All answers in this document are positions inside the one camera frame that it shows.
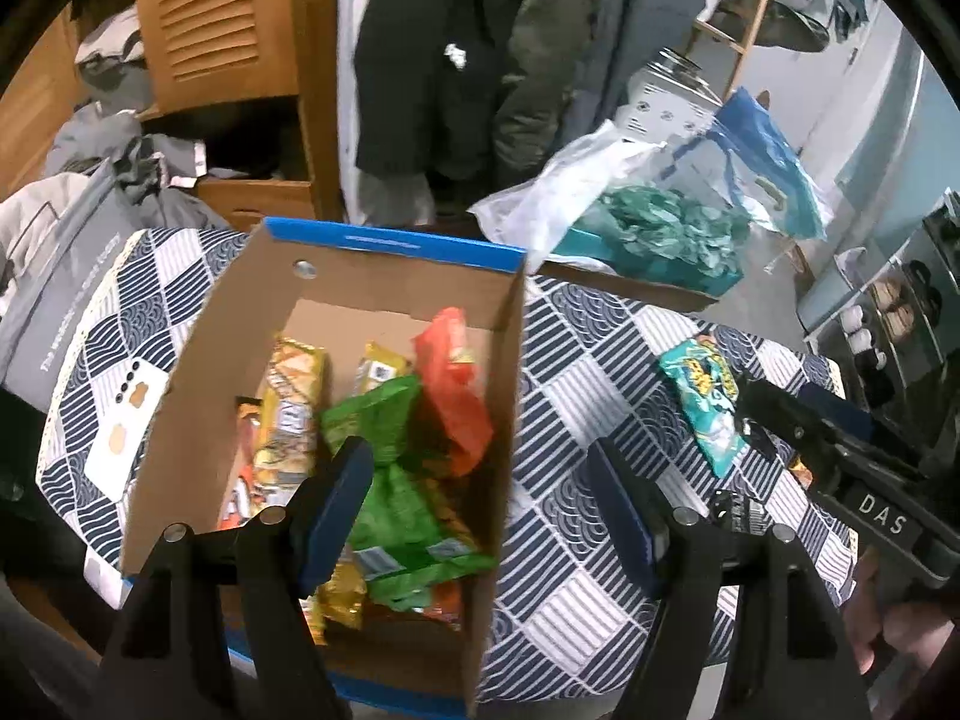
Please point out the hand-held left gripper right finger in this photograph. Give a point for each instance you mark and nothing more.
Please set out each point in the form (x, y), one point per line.
(622, 525)

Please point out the red snack packet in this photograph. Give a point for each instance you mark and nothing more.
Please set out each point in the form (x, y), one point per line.
(450, 397)

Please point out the gold snack packet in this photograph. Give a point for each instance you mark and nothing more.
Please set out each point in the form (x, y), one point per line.
(341, 604)

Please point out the light green snack packet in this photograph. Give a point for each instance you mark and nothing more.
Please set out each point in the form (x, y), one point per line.
(375, 420)

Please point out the grey clothes pile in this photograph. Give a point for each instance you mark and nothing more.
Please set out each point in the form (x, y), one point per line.
(112, 127)

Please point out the black snack packet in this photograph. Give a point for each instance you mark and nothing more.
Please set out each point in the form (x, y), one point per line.
(739, 514)

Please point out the grey blue hanging coat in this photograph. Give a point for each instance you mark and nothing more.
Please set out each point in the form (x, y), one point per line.
(652, 0)

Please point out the black hanging coat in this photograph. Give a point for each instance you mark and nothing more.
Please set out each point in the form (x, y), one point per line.
(427, 52)

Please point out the beige shoes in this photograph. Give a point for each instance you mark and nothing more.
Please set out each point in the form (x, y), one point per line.
(892, 307)

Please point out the shoe rack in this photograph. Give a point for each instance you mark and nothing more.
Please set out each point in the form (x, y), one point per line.
(892, 360)

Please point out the teal snack packet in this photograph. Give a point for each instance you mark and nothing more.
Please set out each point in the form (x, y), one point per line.
(705, 405)

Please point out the white door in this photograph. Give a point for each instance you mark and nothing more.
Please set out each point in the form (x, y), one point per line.
(862, 105)

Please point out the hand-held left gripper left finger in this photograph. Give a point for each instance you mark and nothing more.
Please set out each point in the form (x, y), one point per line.
(337, 517)

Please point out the grey fabric bag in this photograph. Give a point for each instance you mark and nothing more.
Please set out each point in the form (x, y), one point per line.
(67, 255)

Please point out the olive hanging coat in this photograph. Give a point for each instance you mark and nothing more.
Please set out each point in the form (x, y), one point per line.
(555, 52)

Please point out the teal crumpled paper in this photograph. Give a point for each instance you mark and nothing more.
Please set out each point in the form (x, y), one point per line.
(667, 229)

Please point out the yellow triangle print snack packet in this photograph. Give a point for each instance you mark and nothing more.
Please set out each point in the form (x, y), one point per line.
(289, 412)

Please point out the small yellow snack packet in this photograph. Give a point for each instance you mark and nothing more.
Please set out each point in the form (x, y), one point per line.
(379, 367)

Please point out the wooden ladder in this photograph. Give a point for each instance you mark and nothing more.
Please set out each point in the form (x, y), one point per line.
(750, 7)

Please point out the white hanging garment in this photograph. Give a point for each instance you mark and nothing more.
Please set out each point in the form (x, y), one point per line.
(360, 127)

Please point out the blue plastic bag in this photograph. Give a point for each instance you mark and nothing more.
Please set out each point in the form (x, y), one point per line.
(757, 165)

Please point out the white plastic bag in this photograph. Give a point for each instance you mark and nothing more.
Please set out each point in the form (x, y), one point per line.
(555, 187)

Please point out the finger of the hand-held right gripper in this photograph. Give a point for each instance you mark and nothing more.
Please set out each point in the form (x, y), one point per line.
(787, 420)
(840, 409)

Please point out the dark green snack bag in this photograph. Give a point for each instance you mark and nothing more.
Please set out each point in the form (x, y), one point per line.
(405, 532)

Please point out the wooden louvered wardrobe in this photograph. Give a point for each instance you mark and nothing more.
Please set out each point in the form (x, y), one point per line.
(225, 30)

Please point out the white shoes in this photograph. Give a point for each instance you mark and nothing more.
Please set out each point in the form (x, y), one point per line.
(862, 337)

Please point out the white card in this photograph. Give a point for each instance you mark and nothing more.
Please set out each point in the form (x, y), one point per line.
(127, 420)

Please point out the blue cardboard box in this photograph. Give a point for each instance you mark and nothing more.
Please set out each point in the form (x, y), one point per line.
(210, 405)

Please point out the olive jacket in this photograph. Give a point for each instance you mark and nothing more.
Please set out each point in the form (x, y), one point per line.
(795, 26)

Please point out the blue white patterned tablecloth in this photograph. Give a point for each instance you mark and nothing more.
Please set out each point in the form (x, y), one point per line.
(585, 390)

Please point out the person's right hand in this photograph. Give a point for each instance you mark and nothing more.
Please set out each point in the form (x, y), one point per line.
(900, 630)

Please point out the orange snack bag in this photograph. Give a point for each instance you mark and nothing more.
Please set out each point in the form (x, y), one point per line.
(240, 465)

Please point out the black shoes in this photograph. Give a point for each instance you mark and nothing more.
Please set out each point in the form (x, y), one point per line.
(926, 285)

